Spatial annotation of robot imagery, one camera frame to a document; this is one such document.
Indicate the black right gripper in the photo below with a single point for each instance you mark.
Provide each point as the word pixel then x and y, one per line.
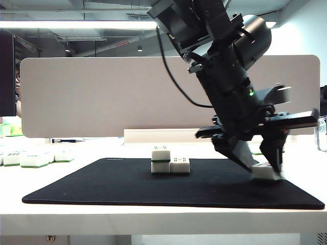
pixel 237 109

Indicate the green bamboo mahjong tile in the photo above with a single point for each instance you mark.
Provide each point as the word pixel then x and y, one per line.
pixel 256 151

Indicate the six bamboo mahjong tile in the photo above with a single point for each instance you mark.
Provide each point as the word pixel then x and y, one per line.
pixel 11 159

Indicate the black rectangular device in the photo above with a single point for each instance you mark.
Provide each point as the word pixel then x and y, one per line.
pixel 324 102

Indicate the person with glasses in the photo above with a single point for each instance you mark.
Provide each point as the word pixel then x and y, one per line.
pixel 18 81

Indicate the black fabric mat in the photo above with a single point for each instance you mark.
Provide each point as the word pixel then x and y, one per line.
pixel 127 186

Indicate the three bamboo mahjong tile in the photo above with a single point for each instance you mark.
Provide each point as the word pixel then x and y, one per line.
pixel 64 156

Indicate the metal drawer lock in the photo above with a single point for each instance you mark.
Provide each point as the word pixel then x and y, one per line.
pixel 50 238

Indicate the green white box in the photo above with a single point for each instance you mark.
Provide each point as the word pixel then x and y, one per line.
pixel 5 130
pixel 16 130

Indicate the fabric desk divider panel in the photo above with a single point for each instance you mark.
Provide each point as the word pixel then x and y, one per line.
pixel 102 97

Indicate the bird print mahjong tile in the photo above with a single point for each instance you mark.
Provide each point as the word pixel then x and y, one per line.
pixel 34 160

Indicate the red hanging sign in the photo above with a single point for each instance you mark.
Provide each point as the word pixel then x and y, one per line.
pixel 122 44

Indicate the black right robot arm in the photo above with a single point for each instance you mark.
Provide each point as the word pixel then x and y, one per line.
pixel 204 25

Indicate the black monitor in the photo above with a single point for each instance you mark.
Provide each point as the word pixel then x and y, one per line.
pixel 6 76

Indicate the transparent faceted plastic mug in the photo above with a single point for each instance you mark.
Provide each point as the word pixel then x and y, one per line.
pixel 322 135

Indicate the seven bamboo mahjong tile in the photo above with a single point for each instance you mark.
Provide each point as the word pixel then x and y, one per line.
pixel 1 159

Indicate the white divider support foot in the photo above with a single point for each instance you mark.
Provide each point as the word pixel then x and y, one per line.
pixel 47 140

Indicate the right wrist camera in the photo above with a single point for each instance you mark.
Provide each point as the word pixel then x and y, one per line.
pixel 276 95

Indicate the five bamboo mahjong tile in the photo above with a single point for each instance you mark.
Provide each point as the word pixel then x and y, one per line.
pixel 263 172
pixel 160 155
pixel 180 167
pixel 160 168

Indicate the two bamboo mahjong tile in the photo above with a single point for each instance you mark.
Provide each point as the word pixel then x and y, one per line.
pixel 51 157

